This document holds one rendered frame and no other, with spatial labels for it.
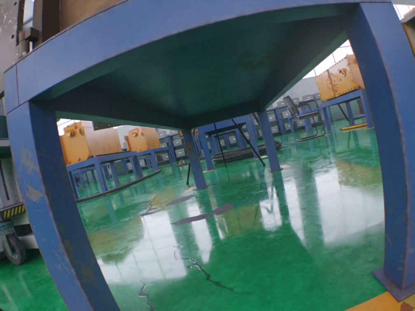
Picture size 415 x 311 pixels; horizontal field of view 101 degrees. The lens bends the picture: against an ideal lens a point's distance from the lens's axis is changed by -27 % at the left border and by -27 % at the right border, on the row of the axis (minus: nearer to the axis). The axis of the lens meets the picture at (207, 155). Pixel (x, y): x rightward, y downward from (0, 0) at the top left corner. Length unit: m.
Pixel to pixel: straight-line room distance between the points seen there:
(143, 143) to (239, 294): 6.62
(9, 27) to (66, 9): 0.19
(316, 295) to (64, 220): 0.54
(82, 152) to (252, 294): 4.04
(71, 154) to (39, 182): 4.07
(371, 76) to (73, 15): 0.78
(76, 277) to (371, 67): 0.65
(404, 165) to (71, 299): 0.66
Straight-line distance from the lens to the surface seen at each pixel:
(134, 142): 7.17
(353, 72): 4.20
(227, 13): 0.36
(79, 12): 0.79
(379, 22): 0.44
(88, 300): 0.52
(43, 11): 0.78
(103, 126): 1.72
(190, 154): 2.07
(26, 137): 0.48
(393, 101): 0.41
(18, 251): 1.43
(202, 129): 3.33
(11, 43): 0.78
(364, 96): 4.07
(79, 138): 4.41
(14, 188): 1.86
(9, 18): 0.86
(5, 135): 1.81
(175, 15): 0.37
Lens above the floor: 0.37
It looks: 3 degrees down
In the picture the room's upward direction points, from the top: 14 degrees counter-clockwise
